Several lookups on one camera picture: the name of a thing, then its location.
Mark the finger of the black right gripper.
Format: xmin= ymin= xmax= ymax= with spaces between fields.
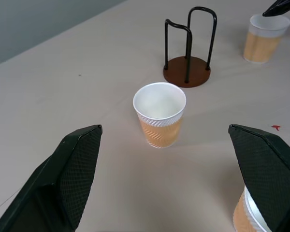
xmin=262 ymin=0 xmax=290 ymax=17

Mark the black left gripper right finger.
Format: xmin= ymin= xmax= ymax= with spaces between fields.
xmin=228 ymin=124 xmax=290 ymax=232

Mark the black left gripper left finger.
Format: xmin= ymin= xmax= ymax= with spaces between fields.
xmin=0 ymin=124 xmax=103 ymax=232

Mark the orange ribbed paper cup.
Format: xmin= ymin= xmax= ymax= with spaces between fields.
xmin=232 ymin=186 xmax=273 ymax=232
xmin=132 ymin=82 xmax=187 ymax=149
xmin=243 ymin=14 xmax=290 ymax=64

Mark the black wire cup holder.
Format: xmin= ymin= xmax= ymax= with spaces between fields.
xmin=163 ymin=7 xmax=218 ymax=88

